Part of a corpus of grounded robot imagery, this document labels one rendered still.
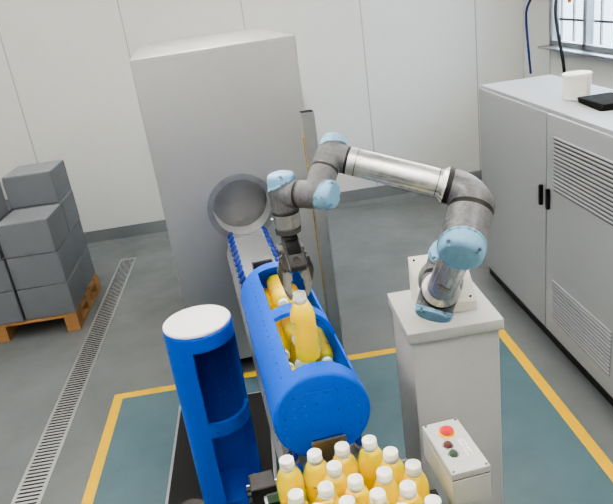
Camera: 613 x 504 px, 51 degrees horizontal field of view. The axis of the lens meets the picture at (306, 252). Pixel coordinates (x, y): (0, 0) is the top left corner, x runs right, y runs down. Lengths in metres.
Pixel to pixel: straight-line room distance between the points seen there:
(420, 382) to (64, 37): 5.45
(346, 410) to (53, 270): 3.67
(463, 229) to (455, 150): 5.65
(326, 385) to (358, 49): 5.30
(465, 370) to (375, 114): 4.94
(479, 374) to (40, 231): 3.67
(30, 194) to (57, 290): 0.80
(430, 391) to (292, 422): 0.58
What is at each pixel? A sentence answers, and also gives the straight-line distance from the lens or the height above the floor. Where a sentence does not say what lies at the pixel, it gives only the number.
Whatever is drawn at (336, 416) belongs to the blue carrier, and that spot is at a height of 1.08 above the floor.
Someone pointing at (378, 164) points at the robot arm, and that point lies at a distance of 1.71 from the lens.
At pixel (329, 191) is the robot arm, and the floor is 1.74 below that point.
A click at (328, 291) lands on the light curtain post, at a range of 3.31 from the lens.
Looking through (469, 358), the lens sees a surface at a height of 1.01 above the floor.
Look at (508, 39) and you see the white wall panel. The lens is 7.27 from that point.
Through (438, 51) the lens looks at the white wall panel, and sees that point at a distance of 7.03.
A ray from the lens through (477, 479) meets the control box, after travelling 1.72.
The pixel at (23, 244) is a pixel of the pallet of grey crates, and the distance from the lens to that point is 5.23.
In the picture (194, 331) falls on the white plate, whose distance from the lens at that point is 2.61.
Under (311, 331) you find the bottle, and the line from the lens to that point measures 1.85.
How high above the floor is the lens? 2.21
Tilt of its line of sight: 22 degrees down
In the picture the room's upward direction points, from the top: 8 degrees counter-clockwise
